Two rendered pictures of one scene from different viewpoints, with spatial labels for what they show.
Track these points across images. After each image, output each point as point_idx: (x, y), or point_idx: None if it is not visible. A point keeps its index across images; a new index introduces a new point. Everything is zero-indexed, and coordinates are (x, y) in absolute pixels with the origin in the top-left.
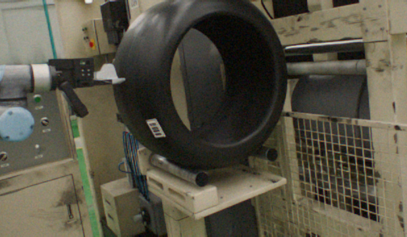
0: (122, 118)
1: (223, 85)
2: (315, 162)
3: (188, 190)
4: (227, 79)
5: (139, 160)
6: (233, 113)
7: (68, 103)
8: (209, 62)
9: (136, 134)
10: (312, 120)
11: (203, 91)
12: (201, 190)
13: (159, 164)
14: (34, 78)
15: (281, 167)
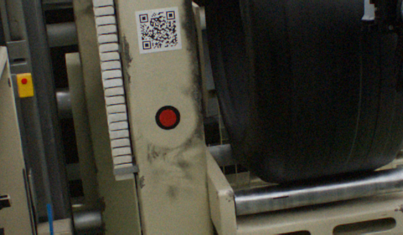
0: (308, 106)
1: (119, 60)
2: (77, 209)
3: (395, 204)
4: (213, 36)
5: (231, 211)
6: (231, 97)
7: None
8: (40, 20)
9: (336, 131)
10: (215, 105)
11: (48, 85)
12: None
13: (274, 202)
14: None
15: (261, 179)
